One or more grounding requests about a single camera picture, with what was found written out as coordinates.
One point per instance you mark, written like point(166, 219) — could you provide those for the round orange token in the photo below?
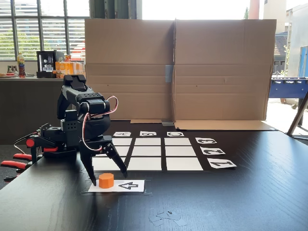
point(106, 181)

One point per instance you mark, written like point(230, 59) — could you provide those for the brown cardboard panel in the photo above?
point(223, 67)
point(127, 67)

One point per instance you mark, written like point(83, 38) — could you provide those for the dark counter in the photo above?
point(29, 106)

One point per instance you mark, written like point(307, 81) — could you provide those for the paper sheet number 2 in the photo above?
point(212, 150)

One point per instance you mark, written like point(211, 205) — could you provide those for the grey tape strip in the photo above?
point(169, 73)

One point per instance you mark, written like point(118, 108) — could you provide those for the metal table leg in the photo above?
point(297, 115)

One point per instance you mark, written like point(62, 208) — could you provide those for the black mini fridge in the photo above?
point(48, 63)

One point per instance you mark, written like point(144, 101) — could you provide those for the paper sheet letter A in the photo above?
point(122, 134)

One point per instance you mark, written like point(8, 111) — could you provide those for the paper sheet letter B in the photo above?
point(148, 133)

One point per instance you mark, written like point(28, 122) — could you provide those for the black and red clamp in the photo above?
point(30, 143)

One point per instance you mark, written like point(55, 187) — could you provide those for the yellow-label drink bottle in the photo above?
point(21, 65)

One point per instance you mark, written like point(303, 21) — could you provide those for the white arrow paper sheet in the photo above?
point(137, 186)

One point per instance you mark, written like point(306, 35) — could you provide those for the paper sheet number 3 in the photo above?
point(206, 140)

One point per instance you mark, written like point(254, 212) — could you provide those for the clear tape scraps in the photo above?
point(166, 217)

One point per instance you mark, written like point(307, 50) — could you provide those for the orange juice carton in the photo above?
point(62, 69)
point(73, 69)
point(80, 69)

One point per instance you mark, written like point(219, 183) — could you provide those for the plate of food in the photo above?
point(8, 74)

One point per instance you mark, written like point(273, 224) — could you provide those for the paper sheet letter C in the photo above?
point(175, 134)

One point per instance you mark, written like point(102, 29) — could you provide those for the paper sheet number 1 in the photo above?
point(221, 163)

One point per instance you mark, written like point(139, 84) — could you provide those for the white nine-square grid sheet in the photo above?
point(146, 163)

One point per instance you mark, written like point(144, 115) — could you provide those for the blue foosball table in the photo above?
point(288, 87)

